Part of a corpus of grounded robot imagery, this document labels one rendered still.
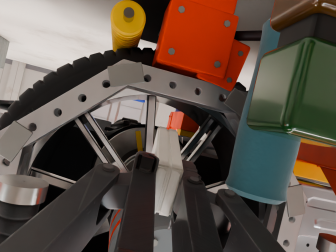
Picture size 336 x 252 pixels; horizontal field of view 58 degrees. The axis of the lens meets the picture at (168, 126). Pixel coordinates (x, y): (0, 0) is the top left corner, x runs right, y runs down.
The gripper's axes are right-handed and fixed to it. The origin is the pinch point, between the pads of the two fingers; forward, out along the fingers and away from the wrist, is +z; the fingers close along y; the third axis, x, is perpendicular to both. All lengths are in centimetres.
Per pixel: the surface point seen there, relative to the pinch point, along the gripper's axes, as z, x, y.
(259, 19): 154, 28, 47
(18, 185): 5.9, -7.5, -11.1
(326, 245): 9.2, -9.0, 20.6
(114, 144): 72, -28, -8
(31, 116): 27.9, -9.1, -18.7
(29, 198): 5.5, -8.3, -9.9
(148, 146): 39.0, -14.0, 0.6
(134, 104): 782, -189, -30
